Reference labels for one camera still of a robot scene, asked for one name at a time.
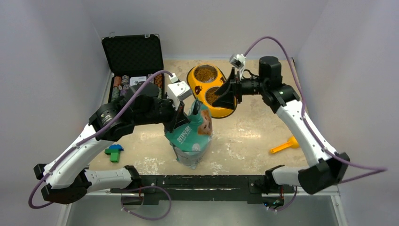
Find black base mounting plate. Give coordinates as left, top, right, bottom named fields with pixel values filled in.
left=110, top=175, right=295, bottom=205

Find black poker chip case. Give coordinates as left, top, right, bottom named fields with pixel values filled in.
left=101, top=33, right=166, bottom=105

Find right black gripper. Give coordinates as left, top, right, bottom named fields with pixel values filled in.
left=213, top=67, right=267, bottom=110

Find yellow plastic scoop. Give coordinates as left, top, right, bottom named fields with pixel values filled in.
left=270, top=136, right=300, bottom=154

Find yellow double pet bowl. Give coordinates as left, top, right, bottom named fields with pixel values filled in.
left=186, top=64, right=234, bottom=119

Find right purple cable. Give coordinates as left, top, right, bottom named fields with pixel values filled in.
left=243, top=36, right=388, bottom=185

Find green dog food bag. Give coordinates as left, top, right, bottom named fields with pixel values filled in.
left=165, top=99, right=213, bottom=170

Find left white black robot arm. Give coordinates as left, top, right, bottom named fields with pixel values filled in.
left=34, top=81, right=192, bottom=204

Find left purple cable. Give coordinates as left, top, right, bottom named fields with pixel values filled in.
left=28, top=70, right=175, bottom=210

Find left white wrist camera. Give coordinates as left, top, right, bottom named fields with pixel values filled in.
left=166, top=73, right=192, bottom=110

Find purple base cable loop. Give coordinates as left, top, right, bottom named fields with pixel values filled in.
left=120, top=182, right=173, bottom=220

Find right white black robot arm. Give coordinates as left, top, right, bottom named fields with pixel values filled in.
left=212, top=55, right=350, bottom=194

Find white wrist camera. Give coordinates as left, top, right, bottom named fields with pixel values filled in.
left=166, top=73, right=192, bottom=110
left=229, top=54, right=246, bottom=79

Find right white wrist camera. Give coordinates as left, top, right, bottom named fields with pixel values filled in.
left=229, top=54, right=246, bottom=79

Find green blue toy blocks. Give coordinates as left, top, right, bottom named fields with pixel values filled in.
left=104, top=144, right=124, bottom=163

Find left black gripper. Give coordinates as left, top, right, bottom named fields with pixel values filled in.
left=133, top=93, right=191, bottom=133

